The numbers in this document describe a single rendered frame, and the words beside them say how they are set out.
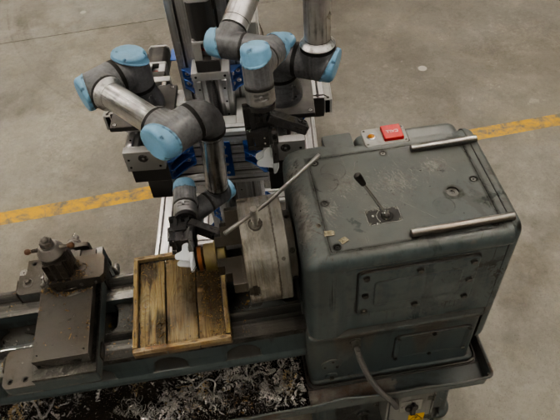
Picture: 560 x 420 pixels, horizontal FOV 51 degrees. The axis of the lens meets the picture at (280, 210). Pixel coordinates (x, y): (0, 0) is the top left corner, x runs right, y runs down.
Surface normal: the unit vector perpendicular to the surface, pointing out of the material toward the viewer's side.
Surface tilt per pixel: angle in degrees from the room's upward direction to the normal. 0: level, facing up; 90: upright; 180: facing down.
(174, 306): 0
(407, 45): 0
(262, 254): 43
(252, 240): 28
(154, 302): 0
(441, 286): 90
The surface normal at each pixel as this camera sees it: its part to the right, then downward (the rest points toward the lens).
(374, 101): -0.06, -0.65
